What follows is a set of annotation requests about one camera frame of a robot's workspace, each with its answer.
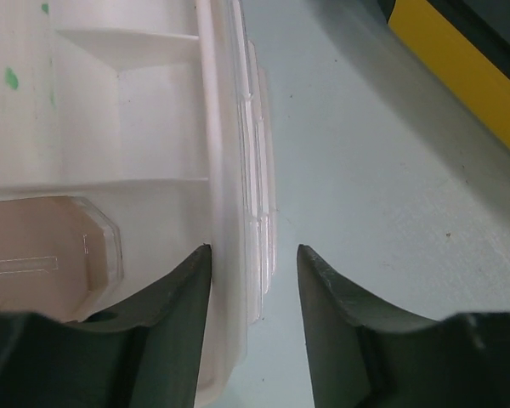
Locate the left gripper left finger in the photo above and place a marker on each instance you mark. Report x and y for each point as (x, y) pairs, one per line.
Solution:
(161, 330)

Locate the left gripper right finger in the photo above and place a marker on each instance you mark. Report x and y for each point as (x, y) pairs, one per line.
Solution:
(362, 350)

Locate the brown octagonal compact case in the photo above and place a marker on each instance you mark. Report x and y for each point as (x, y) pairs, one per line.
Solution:
(60, 256)

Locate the white plastic drawer organizer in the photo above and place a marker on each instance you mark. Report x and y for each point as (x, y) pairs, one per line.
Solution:
(157, 113)

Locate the yellow Pikachu hard-shell suitcase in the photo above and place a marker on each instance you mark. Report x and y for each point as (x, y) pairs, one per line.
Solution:
(466, 45)

